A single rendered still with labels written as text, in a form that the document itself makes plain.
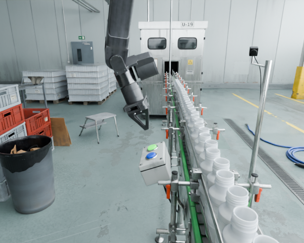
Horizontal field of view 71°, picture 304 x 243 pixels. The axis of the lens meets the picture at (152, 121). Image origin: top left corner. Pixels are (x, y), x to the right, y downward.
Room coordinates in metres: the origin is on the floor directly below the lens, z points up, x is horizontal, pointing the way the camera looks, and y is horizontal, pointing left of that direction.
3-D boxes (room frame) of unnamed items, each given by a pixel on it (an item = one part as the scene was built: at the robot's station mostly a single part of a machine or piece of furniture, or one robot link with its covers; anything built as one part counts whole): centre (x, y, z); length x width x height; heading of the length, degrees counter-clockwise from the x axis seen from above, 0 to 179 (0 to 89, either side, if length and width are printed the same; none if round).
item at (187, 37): (5.48, -0.47, 1.05); 1.60 x 1.40 x 2.10; 177
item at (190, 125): (0.87, -0.18, 1.08); 0.06 x 0.06 x 0.17
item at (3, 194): (2.10, 1.69, 0.11); 0.61 x 0.41 x 0.22; 2
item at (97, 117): (3.68, 0.98, 0.21); 0.61 x 0.47 x 0.41; 50
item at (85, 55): (10.42, 3.24, 1.05); 1.00 x 0.10 x 2.10; 87
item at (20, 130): (2.10, 1.69, 0.55); 0.61 x 0.41 x 0.22; 4
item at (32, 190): (1.81, 1.17, 0.32); 0.45 x 0.45 x 0.64
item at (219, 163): (0.45, -0.16, 1.08); 0.06 x 0.06 x 0.17
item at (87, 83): (6.99, 2.05, 0.59); 1.24 x 1.03 x 1.17; 179
